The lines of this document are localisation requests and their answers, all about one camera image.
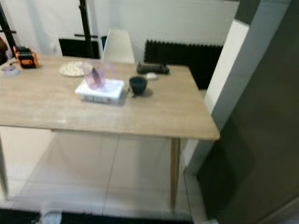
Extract round woven plate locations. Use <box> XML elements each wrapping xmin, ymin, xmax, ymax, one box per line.
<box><xmin>59</xmin><ymin>61</ymin><xmax>87</xmax><ymax>77</ymax></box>

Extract orange and black device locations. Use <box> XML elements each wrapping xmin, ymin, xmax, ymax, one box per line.
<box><xmin>13</xmin><ymin>46</ymin><xmax>39</xmax><ymax>69</ymax></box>

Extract small glass bowl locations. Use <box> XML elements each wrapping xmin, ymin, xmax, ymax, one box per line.
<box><xmin>1</xmin><ymin>63</ymin><xmax>21</xmax><ymax>77</ymax></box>

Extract white plastic container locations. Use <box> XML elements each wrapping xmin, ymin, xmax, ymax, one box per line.
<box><xmin>75</xmin><ymin>78</ymin><xmax>125</xmax><ymax>105</ymax></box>

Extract pink transparent pitcher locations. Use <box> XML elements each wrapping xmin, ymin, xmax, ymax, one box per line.
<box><xmin>82</xmin><ymin>62</ymin><xmax>116</xmax><ymax>91</ymax></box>

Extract small black foam panel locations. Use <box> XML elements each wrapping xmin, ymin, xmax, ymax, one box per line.
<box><xmin>59</xmin><ymin>38</ymin><xmax>106</xmax><ymax>59</ymax></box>

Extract black stand pole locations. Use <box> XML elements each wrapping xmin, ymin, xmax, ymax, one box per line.
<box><xmin>0</xmin><ymin>5</ymin><xmax>19</xmax><ymax>52</ymax></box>
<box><xmin>74</xmin><ymin>0</ymin><xmax>99</xmax><ymax>59</ymax></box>

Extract large black foam panel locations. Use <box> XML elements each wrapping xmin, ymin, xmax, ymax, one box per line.
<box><xmin>144</xmin><ymin>40</ymin><xmax>224</xmax><ymax>90</ymax></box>

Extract light wooden table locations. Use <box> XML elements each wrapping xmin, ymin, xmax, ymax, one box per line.
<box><xmin>0</xmin><ymin>55</ymin><xmax>220</xmax><ymax>211</ymax></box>

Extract flat black device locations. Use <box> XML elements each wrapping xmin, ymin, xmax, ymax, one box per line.
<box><xmin>136</xmin><ymin>63</ymin><xmax>170</xmax><ymax>75</ymax></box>

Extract white chair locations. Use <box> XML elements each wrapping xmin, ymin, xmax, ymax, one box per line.
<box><xmin>103</xmin><ymin>29</ymin><xmax>135</xmax><ymax>64</ymax></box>

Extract dark blue cup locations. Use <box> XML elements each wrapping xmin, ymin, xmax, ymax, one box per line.
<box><xmin>128</xmin><ymin>76</ymin><xmax>148</xmax><ymax>96</ymax></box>

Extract grey steel fridge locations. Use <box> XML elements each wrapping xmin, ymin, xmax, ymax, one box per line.
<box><xmin>182</xmin><ymin>0</ymin><xmax>299</xmax><ymax>224</ymax></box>

